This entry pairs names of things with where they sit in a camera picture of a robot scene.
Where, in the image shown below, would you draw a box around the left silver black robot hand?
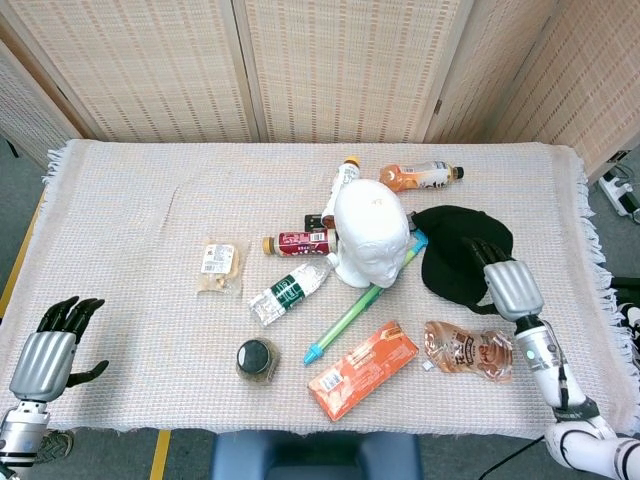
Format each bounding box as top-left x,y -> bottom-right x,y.
8,295 -> 110,404

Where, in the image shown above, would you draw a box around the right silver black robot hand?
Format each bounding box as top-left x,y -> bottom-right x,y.
462,237 -> 545,323

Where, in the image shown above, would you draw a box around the black baseball cap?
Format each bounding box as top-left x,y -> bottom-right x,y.
412,204 -> 515,315

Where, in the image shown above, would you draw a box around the white foam mannequin head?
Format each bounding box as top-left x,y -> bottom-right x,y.
332,178 -> 412,290

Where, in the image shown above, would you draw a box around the orange transparent snack pouch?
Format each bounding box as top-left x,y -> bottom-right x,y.
423,320 -> 514,385

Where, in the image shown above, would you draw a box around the grey worn sneaker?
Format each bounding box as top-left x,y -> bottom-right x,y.
37,429 -> 75,462

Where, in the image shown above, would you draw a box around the black white object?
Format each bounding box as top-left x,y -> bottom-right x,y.
610,276 -> 640,351

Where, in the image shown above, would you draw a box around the white power strip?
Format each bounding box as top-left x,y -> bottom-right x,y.
598,172 -> 640,217

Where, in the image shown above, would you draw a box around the orange drink bottle black cap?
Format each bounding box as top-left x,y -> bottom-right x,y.
378,159 -> 465,192

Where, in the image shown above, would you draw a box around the pale woven fringed tablecloth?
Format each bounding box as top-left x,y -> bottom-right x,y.
0,138 -> 619,444

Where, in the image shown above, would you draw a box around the orange snack box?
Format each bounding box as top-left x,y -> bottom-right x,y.
306,320 -> 420,423

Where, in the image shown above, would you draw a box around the green tube blue ends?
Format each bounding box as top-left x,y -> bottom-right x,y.
303,234 -> 430,366

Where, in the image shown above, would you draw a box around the clear snack packet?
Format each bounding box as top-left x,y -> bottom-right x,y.
196,238 -> 250,296

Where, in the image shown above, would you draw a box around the white bottle orange cap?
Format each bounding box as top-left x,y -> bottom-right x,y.
322,156 -> 362,229

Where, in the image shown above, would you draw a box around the dark jar black lid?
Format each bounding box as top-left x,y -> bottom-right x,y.
235,338 -> 281,386

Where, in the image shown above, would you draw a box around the woven folding screen panel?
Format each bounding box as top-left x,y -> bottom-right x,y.
424,0 -> 571,144
499,0 -> 640,177
232,0 -> 476,144
0,42 -> 84,171
0,0 -> 261,144

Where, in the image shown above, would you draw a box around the red label drink bottle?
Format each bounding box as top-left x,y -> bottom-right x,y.
262,228 -> 341,258

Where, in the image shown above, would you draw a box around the clear water bottle green label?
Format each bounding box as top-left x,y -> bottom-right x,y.
248,253 -> 339,329

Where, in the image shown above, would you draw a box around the black cable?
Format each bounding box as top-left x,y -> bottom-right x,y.
478,433 -> 547,480

